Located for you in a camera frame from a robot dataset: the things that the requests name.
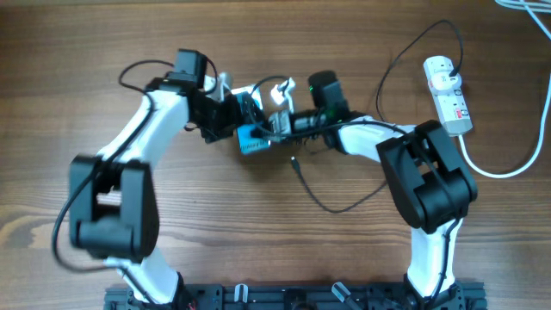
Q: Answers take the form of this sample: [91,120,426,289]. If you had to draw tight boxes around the turquoise screen smartphone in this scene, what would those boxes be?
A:
[231,84,270,155]

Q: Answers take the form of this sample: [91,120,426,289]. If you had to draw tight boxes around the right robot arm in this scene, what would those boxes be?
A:
[263,71,478,309]

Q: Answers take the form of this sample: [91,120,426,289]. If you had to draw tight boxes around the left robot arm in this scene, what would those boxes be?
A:
[56,49,262,309]

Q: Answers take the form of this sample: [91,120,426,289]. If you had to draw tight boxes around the white charger plug adapter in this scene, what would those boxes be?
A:
[428,71,462,96]

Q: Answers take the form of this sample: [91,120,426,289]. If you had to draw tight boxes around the white power strip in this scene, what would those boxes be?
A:
[423,56,474,137]

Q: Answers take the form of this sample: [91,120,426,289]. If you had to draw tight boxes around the black right camera cable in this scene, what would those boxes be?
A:
[247,75,457,302]

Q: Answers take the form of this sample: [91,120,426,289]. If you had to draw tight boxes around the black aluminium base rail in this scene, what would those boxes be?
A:
[103,282,488,310]

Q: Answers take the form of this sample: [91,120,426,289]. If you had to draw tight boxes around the white power strip cord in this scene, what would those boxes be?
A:
[456,71,551,179]

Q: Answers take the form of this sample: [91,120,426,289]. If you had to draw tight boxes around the white cables at corner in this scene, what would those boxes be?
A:
[493,0,551,35]

